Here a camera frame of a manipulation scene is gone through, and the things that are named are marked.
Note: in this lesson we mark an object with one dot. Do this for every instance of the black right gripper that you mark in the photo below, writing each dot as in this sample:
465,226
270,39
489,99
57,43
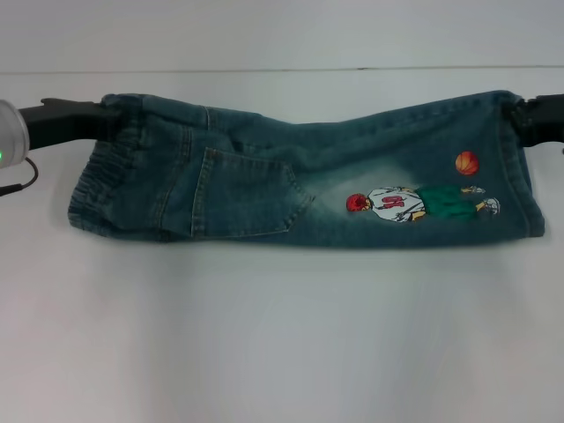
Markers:
546,121

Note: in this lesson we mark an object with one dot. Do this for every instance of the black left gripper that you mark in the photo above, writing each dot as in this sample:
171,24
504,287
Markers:
61,125

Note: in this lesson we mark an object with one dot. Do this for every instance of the blue denim shorts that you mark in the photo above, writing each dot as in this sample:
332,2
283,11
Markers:
264,185

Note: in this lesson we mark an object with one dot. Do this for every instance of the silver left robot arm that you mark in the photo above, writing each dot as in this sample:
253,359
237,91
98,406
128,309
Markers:
11,136

